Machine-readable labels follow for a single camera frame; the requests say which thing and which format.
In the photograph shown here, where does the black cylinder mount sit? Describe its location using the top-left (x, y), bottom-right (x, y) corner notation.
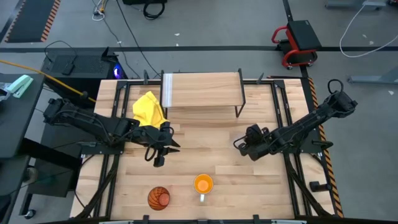
top-left (309, 180), bottom-right (333, 193)

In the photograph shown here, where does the yellow cloth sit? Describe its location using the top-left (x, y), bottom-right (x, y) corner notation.
top-left (132, 90), bottom-right (170, 129)

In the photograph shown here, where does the red and black rolling stool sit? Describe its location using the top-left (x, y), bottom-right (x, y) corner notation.
top-left (271, 19), bottom-right (323, 70)

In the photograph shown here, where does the orange mug with white handle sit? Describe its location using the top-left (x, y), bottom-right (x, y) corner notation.
top-left (193, 173), bottom-right (215, 203)

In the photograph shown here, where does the black computer tower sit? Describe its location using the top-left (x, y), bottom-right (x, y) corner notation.
top-left (40, 46), bottom-right (129, 103)

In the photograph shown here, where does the orange black hazard strip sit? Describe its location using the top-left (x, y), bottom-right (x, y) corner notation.
top-left (307, 77), bottom-right (345, 218)

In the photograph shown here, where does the white plug cable bundle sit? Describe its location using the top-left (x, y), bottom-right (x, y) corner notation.
top-left (91, 0), bottom-right (108, 22)

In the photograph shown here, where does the yellow cable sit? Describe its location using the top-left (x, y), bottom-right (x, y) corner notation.
top-left (0, 58), bottom-right (97, 103)

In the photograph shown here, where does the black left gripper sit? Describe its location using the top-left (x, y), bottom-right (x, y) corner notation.
top-left (141, 125), bottom-right (182, 157)

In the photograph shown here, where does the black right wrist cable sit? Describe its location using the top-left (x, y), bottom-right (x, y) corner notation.
top-left (233, 138), bottom-right (248, 151)

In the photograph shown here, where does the wooden shelf with black legs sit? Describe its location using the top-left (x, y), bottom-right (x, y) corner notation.
top-left (160, 68), bottom-right (247, 118)

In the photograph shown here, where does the coiled black cable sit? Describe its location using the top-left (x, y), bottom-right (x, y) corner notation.
top-left (142, 1), bottom-right (165, 21)

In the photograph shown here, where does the small black adapter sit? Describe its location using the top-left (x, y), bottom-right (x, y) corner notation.
top-left (61, 63), bottom-right (76, 77)

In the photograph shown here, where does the mint green stapler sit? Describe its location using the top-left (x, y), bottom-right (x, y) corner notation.
top-left (6, 74), bottom-right (34, 99)

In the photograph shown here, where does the white floor cable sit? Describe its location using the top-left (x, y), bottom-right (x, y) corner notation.
top-left (338, 0), bottom-right (398, 58)

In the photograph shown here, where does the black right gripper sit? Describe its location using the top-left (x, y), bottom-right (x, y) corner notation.
top-left (238, 123), bottom-right (275, 162)

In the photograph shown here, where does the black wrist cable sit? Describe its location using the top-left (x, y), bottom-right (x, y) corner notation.
top-left (144, 145), bottom-right (159, 163)
top-left (233, 138), bottom-right (248, 151)

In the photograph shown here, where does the black hazard-striped floor mat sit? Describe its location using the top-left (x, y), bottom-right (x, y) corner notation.
top-left (4, 0), bottom-right (62, 44)

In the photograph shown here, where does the black metal table frame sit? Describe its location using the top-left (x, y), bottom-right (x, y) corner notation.
top-left (70, 77), bottom-right (343, 224)

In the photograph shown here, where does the thin black floor cable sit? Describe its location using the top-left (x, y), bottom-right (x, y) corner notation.
top-left (116, 0), bottom-right (162, 78)

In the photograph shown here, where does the black desk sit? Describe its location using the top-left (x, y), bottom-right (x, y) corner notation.
top-left (0, 73), bottom-right (46, 159)

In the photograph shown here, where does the grey metal stand foot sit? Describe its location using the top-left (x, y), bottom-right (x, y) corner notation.
top-left (347, 67), bottom-right (398, 85)
top-left (325, 0), bottom-right (388, 10)

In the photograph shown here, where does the black equipment cart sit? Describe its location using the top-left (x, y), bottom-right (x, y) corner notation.
top-left (18, 121), bottom-right (85, 218)

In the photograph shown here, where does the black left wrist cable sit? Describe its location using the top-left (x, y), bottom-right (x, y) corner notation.
top-left (144, 145), bottom-right (159, 163)

